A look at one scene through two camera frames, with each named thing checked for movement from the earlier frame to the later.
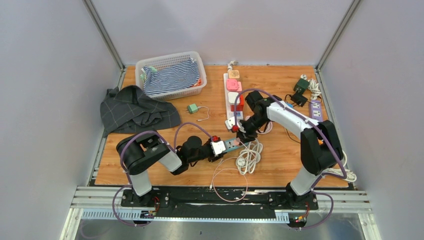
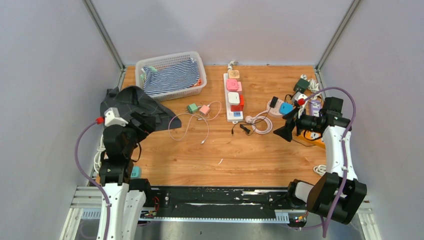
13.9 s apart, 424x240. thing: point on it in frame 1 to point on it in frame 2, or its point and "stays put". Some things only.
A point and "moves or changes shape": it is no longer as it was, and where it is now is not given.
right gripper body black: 250,126 to 306,122
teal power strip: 230,145 moves or changes shape
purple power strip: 315,110 stays put
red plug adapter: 239,107 stays put
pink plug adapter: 233,85 stays put
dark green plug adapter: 301,85 stays put
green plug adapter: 192,108 stays put
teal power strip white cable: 237,142 to 197,114
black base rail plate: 217,203 stays put
